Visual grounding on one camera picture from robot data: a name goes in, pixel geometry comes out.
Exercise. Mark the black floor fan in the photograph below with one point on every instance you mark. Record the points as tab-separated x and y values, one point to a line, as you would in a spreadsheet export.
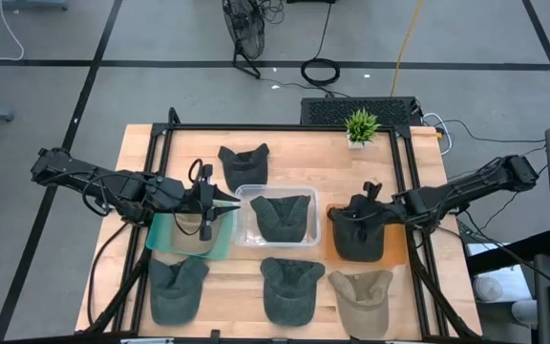
246	28

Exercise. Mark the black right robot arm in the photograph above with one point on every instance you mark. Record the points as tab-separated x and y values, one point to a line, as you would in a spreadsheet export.
471	185

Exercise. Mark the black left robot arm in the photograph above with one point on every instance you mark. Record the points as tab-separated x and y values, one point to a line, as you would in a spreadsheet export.
112	188

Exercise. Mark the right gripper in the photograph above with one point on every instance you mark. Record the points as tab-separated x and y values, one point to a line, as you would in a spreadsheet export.
375	210

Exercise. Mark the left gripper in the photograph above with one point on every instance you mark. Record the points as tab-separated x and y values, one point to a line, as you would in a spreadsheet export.
203	200

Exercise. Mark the clear plastic bin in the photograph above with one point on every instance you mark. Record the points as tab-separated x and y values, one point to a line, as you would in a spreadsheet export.
244	239

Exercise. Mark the black baseball cap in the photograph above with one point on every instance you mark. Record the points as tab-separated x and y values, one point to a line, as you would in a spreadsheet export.
349	249
246	172

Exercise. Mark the tan baseball cap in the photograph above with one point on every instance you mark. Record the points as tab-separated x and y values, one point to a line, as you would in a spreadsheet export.
189	242
363	306

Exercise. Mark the small green potted plant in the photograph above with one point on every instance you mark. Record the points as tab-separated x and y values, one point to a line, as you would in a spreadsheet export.
362	126

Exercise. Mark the black computer case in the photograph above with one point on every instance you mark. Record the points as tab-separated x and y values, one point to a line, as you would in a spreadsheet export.
327	111

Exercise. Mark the orange plastic bin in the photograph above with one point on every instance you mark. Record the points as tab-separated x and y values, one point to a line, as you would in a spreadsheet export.
396	243

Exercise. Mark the white shoe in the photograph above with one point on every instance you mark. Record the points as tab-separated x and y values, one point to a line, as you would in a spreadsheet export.
487	289
524	313

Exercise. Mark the dark green baseball cap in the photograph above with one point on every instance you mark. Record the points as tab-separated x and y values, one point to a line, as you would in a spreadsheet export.
175	296
280	222
289	296

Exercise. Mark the black aluminium frame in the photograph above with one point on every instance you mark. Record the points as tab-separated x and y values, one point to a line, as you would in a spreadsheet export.
280	127

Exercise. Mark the teal plastic bin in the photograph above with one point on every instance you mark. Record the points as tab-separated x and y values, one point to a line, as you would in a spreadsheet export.
158	239

